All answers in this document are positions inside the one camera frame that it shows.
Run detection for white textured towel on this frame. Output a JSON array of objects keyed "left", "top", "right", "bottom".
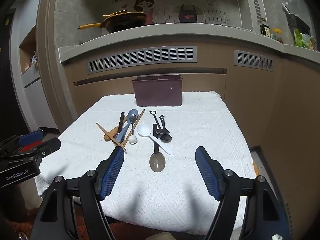
[{"left": 35, "top": 91, "right": 255, "bottom": 230}]

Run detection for white plastic spoon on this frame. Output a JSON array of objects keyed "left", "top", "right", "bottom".
[{"left": 137, "top": 124, "right": 174, "bottom": 155}]

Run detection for grey spoon black handle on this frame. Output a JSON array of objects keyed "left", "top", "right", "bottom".
[{"left": 149, "top": 124, "right": 166, "bottom": 173}]

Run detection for green packet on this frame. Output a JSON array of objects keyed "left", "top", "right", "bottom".
[{"left": 294, "top": 29, "right": 315, "bottom": 48}]

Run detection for wooden kitchen cabinet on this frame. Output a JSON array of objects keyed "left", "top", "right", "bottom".
[{"left": 62, "top": 40, "right": 320, "bottom": 205}]

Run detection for small grey vent grille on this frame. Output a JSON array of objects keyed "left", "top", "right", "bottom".
[{"left": 234, "top": 50, "right": 274, "bottom": 72}]

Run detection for white shelf cabinet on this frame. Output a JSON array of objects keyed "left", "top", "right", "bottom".
[{"left": 10, "top": 5, "right": 60, "bottom": 132}]

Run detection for wooden spoon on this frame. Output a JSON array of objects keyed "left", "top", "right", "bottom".
[{"left": 103, "top": 122, "right": 128, "bottom": 142}]

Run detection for smiley face metal spoon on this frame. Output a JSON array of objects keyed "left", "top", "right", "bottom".
[{"left": 159, "top": 114, "right": 172, "bottom": 143}]

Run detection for grey stone countertop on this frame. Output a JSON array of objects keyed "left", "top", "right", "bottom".
[{"left": 58, "top": 22, "right": 320, "bottom": 67}]

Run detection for cartoon wall poster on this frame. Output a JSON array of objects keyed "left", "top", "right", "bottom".
[{"left": 112, "top": 0, "right": 238, "bottom": 26}]

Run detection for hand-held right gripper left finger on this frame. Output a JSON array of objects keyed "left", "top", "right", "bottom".
[{"left": 31, "top": 146, "right": 125, "bottom": 240}]

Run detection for wooden chopstick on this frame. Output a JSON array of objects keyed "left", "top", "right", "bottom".
[
  {"left": 117, "top": 109, "right": 145, "bottom": 148},
  {"left": 96, "top": 122, "right": 127, "bottom": 151}
]

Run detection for white vented wall box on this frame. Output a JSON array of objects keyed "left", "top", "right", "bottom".
[{"left": 244, "top": 0, "right": 267, "bottom": 33}]

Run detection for yellow frying pan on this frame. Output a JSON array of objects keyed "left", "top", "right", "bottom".
[{"left": 77, "top": 11, "right": 147, "bottom": 34}]

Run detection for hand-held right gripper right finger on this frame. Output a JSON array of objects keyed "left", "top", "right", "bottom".
[{"left": 195, "top": 146, "right": 292, "bottom": 240}]

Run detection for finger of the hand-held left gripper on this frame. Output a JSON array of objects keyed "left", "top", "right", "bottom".
[
  {"left": 18, "top": 128, "right": 44, "bottom": 146},
  {"left": 30, "top": 137, "right": 62, "bottom": 162}
]

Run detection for purple utensil holder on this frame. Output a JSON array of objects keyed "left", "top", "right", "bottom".
[{"left": 132, "top": 74, "right": 183, "bottom": 107}]

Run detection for long grey vent grille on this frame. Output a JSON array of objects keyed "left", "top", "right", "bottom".
[{"left": 86, "top": 45, "right": 197, "bottom": 75}]

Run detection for shovel shaped metal spoon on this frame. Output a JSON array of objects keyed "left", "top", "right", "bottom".
[{"left": 149, "top": 110, "right": 170, "bottom": 139}]

